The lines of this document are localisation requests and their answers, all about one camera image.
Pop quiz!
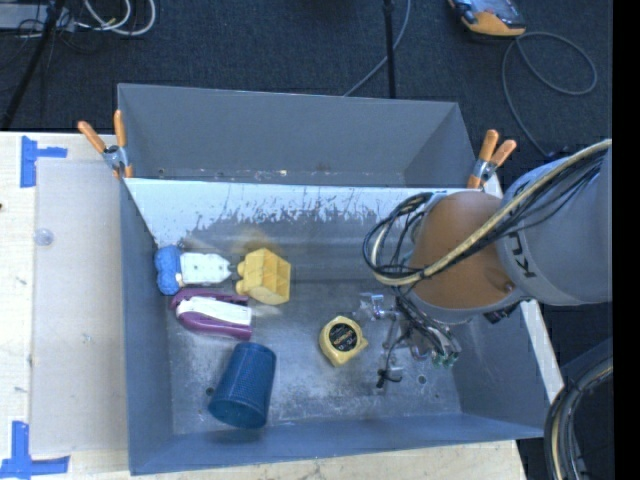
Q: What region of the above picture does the yellow toy block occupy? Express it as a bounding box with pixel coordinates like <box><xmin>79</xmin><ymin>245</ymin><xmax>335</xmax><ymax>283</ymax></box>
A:
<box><xmin>234</xmin><ymin>247</ymin><xmax>293</xmax><ymax>306</ymax></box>

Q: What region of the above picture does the yellow tape measure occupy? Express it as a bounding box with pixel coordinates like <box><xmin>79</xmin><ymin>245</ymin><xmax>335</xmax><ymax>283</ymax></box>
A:
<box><xmin>317</xmin><ymin>314</ymin><xmax>370</xmax><ymax>368</ymax></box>

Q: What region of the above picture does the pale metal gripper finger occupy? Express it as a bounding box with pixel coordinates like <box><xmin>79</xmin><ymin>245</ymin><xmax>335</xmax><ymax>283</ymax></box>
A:
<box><xmin>356</xmin><ymin>292</ymin><xmax>399</xmax><ymax>322</ymax></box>
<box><xmin>375</xmin><ymin>336</ymin><xmax>409</xmax><ymax>389</ymax></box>

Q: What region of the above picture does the blue and white toy figure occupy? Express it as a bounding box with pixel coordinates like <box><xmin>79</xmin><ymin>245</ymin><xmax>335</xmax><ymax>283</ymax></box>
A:
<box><xmin>153</xmin><ymin>244</ymin><xmax>235</xmax><ymax>297</ymax></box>

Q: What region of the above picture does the purple and white stapler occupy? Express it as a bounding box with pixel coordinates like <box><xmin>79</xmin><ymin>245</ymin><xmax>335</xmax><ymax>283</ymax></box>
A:
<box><xmin>168</xmin><ymin>288</ymin><xmax>254</xmax><ymax>342</ymax></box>

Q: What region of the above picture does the pale flat board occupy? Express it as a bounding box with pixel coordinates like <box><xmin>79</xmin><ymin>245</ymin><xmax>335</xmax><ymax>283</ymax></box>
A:
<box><xmin>28</xmin><ymin>157</ymin><xmax>132</xmax><ymax>462</ymax></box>

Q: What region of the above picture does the grey metal bin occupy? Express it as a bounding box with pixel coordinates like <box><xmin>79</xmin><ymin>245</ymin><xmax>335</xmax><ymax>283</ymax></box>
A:
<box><xmin>116</xmin><ymin>82</ymin><xmax>552</xmax><ymax>477</ymax></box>

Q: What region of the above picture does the blue mesh cup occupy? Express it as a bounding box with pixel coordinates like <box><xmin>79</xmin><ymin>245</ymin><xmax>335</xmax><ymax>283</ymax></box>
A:
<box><xmin>206</xmin><ymin>341</ymin><xmax>278</xmax><ymax>431</ymax></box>

